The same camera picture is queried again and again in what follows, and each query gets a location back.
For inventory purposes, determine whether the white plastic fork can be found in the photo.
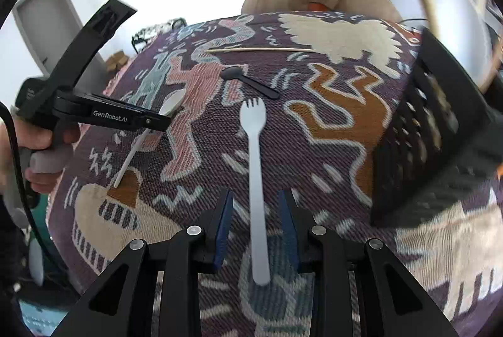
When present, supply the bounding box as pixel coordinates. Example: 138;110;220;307
240;98;270;286

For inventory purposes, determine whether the black shoe rack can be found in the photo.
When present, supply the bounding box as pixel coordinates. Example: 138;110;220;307
131;18;188;54

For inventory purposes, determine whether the black plastic spork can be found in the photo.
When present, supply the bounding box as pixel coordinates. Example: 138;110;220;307
220;67;280;100

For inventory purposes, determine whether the black slotted utensil holder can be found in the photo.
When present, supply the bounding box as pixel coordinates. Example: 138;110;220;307
370;30;502;228

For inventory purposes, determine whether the black cable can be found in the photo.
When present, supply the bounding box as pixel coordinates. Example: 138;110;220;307
0;101;64;267

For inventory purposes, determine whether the white plastic spoon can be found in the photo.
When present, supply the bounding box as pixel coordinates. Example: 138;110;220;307
113;89;187;189

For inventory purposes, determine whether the patterned woven table cloth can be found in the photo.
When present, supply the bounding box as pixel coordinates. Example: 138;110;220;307
47;12;502;336

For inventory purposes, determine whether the cardboard box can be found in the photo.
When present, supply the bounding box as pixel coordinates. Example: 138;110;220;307
106;50;130;73

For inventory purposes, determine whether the person's left hand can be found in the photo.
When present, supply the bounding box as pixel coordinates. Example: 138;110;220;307
1;117;80;194

